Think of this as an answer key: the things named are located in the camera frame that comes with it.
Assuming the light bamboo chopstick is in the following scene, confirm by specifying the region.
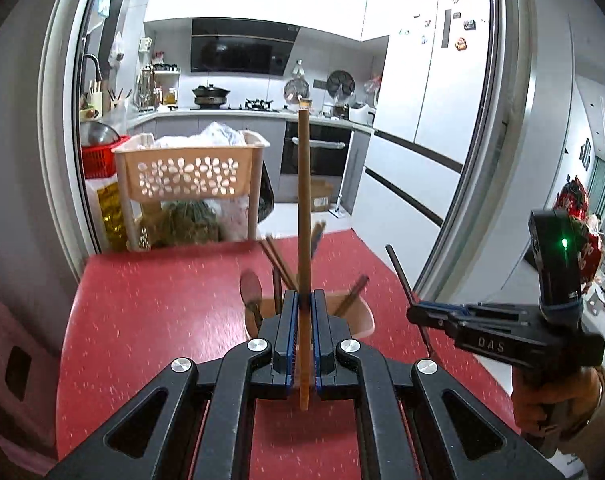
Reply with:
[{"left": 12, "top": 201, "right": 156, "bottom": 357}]
[{"left": 298, "top": 98, "right": 312, "bottom": 412}]

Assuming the right hand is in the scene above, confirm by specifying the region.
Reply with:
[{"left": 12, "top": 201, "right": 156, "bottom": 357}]
[{"left": 511, "top": 367, "right": 604, "bottom": 437}]

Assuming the beige plastic utensil holder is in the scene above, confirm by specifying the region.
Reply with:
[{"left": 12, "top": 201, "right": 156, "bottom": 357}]
[{"left": 245, "top": 292, "right": 376, "bottom": 339}]

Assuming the pink plastic stool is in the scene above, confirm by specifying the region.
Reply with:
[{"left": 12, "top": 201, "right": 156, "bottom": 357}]
[{"left": 0, "top": 301, "right": 60, "bottom": 453}]

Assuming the built-in black oven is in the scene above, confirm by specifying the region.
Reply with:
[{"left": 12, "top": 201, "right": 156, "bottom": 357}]
[{"left": 281, "top": 122, "right": 351, "bottom": 177}]

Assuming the white refrigerator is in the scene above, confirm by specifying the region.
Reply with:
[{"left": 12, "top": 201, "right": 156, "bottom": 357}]
[{"left": 352, "top": 0, "right": 491, "bottom": 278}]

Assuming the yellow packaged bag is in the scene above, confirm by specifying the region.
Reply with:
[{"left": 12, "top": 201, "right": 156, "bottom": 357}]
[{"left": 96, "top": 181, "right": 128, "bottom": 252}]

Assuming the beige flower-pattern storage rack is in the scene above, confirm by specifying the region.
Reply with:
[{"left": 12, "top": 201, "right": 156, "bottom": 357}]
[{"left": 112, "top": 130, "right": 271, "bottom": 252}]

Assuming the red plastic basket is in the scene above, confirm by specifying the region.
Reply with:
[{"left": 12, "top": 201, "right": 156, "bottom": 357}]
[{"left": 81, "top": 136, "right": 130, "bottom": 180}]

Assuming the metal bowl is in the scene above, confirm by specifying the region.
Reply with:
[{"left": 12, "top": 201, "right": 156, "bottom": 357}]
[{"left": 80, "top": 120, "right": 120, "bottom": 148}]

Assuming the black cooking pot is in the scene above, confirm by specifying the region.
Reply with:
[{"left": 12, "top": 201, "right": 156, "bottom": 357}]
[{"left": 192, "top": 84, "right": 230, "bottom": 110}]

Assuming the black range hood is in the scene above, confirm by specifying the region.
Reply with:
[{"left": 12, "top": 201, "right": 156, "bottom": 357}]
[{"left": 191, "top": 18, "right": 300, "bottom": 76}]

